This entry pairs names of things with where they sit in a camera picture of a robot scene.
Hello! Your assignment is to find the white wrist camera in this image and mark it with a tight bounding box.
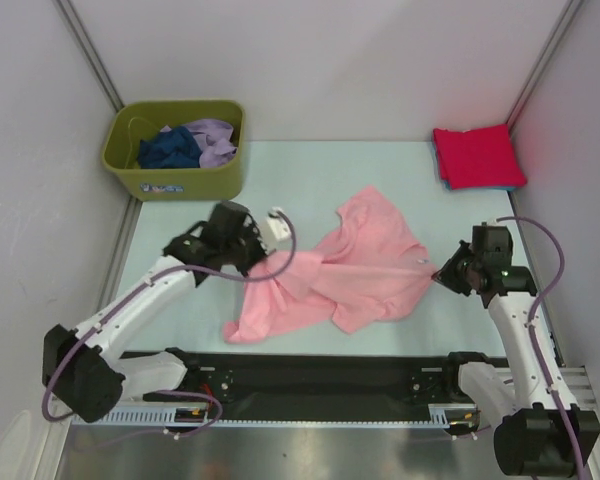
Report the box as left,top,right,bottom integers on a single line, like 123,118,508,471
482,219,501,227
259,207,291,251

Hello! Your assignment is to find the right aluminium frame post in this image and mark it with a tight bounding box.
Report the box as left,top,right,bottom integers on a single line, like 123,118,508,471
506,0,586,134

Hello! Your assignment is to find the olive green plastic bin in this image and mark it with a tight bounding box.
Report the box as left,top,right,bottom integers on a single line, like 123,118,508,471
101,99,246,202

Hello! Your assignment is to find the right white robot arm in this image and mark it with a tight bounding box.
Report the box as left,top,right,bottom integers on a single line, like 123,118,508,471
432,218,600,479

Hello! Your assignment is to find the left aluminium frame post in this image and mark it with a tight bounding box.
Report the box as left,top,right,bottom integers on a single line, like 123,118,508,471
52,0,125,112

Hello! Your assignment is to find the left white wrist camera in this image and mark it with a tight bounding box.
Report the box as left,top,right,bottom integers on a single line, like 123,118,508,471
259,207,291,251

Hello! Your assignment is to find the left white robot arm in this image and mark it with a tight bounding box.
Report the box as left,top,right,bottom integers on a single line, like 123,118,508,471
42,201,293,423

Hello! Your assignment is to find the dark blue t shirt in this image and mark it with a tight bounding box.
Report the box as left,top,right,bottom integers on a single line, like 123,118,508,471
137,126,202,169

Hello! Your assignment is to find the folded red t shirt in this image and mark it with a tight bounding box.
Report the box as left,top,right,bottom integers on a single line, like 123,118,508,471
432,124,527,190

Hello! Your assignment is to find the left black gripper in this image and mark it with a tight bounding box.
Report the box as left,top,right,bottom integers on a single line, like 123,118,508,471
223,222,277,279

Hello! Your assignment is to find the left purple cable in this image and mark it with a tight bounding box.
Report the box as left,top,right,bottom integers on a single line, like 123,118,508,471
40,209,299,446

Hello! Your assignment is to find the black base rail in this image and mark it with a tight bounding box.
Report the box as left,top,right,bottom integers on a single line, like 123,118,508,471
119,349,496,424

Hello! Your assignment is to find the white slotted cable duct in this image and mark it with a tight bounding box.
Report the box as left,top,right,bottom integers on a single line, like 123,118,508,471
96,400,480,429

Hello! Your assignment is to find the aluminium frame post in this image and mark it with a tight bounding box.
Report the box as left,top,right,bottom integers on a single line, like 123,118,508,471
52,0,125,112
506,0,586,134

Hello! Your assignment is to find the lilac t shirt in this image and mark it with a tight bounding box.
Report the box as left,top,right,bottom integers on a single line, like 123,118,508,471
185,119,238,168

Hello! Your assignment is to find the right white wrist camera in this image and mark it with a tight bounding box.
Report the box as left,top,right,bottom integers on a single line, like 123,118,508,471
482,219,501,227

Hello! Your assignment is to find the pink t shirt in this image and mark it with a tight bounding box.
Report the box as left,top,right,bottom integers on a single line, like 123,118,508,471
223,186,437,344

